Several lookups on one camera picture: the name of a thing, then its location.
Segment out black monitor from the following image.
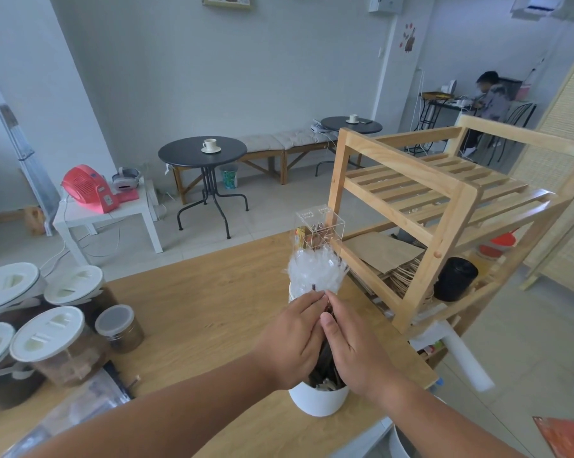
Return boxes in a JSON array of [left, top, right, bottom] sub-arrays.
[[499, 77, 524, 101]]

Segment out white round holder cup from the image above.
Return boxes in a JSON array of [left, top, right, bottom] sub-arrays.
[[288, 380, 349, 418]]

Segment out person's right hand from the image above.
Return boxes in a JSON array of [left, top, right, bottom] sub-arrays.
[[319, 291, 408, 406]]

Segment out red printed sheet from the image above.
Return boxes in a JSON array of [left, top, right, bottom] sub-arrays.
[[533, 416, 574, 458]]

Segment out white floor cable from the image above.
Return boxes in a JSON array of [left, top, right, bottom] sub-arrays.
[[39, 219, 123, 277]]

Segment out white air conditioner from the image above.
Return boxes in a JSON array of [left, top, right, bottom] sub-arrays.
[[510, 0, 570, 20]]

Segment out grey electrical box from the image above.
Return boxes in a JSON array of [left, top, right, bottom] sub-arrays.
[[368, 0, 406, 15]]

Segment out stack of brown paper bags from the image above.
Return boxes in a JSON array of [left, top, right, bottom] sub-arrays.
[[342, 232, 435, 310]]

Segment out small wooden block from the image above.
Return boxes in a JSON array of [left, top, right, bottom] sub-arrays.
[[22, 205, 46, 236]]

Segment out red portable device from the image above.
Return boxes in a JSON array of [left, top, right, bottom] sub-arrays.
[[61, 165, 121, 214]]

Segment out jar with red lid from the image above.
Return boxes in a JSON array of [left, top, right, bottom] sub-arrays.
[[478, 232, 517, 261]]

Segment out small grey lidded jar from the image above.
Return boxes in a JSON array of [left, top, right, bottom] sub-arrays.
[[94, 304, 145, 354]]

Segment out white bucket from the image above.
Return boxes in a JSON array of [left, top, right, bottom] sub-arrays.
[[388, 424, 415, 458]]

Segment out wooden bench with cushions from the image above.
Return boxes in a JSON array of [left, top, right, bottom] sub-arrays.
[[172, 128, 364, 205]]

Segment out large black round table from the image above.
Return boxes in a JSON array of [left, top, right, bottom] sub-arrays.
[[158, 136, 249, 240]]

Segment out red wall sticker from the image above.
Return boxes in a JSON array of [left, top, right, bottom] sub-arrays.
[[399, 23, 417, 53]]

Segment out bamboo folding screen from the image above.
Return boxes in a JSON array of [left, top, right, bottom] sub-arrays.
[[508, 40, 574, 291]]

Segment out white headset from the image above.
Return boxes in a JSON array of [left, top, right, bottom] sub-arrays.
[[111, 167, 142, 191]]

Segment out clear plastic bag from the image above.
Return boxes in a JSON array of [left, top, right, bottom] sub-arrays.
[[3, 367, 132, 458]]

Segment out small black round table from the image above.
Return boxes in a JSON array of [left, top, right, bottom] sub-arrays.
[[315, 116, 383, 177]]

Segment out white square side table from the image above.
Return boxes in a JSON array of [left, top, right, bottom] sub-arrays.
[[53, 178, 163, 265]]

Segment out person's left hand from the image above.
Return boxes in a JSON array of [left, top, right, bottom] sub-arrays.
[[253, 291, 330, 392]]

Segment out black metal desk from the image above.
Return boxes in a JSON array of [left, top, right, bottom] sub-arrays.
[[405, 92, 479, 156]]

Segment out clear acrylic box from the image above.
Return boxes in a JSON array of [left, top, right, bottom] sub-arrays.
[[294, 204, 347, 251]]

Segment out light wooden slatted rack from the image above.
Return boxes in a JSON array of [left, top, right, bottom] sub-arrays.
[[326, 114, 574, 335]]

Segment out bundle of clear stirrers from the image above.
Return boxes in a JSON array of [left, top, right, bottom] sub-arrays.
[[286, 247, 350, 392]]

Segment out black round container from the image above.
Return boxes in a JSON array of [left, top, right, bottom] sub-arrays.
[[433, 257, 479, 302]]

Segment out person's left forearm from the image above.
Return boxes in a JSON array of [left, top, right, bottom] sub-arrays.
[[22, 350, 287, 458]]

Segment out person's right forearm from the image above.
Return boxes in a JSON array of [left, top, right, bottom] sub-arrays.
[[373, 367, 526, 458]]

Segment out black metal chair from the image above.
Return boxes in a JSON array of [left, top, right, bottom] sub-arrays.
[[486, 102, 538, 165]]

